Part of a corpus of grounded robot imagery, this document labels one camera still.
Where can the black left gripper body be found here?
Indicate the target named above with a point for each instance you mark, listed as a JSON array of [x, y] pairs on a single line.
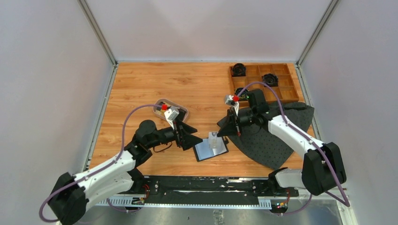
[[179, 133]]

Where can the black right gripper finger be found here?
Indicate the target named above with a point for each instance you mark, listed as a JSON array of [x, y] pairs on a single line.
[[233, 132], [227, 123]]

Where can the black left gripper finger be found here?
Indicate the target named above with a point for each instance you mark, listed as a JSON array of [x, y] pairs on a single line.
[[189, 141], [184, 128]]

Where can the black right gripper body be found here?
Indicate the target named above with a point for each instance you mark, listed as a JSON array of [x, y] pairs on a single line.
[[245, 118]]

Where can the white credit card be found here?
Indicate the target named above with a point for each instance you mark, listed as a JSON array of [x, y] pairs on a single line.
[[213, 140]]

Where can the black card holder wallet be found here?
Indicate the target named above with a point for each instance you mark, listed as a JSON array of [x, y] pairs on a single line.
[[203, 152]]

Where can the pink oval card tray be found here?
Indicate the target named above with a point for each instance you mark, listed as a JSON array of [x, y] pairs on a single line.
[[183, 111]]

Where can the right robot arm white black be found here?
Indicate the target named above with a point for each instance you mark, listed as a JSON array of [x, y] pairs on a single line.
[[323, 167]]

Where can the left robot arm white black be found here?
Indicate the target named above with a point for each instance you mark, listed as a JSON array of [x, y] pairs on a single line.
[[73, 195]]

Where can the black rolled belt green pattern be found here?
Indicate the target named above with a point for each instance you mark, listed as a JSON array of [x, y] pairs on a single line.
[[242, 93]]

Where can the dark grey dotted cloth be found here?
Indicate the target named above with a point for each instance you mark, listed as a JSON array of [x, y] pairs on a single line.
[[266, 148]]

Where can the black rolled belt middle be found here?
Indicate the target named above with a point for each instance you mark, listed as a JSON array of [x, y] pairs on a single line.
[[270, 79]]

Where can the black rolled belt top left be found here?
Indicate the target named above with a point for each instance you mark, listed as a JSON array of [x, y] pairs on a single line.
[[238, 70]]

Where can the wooden compartment tray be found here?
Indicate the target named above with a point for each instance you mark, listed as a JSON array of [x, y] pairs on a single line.
[[286, 89]]

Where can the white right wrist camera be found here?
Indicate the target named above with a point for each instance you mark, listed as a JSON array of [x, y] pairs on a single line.
[[232, 101]]

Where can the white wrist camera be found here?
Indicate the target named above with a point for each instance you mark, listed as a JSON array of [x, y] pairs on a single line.
[[171, 114], [232, 101]]

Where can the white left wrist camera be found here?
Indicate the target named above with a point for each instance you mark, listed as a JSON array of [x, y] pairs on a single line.
[[171, 114]]

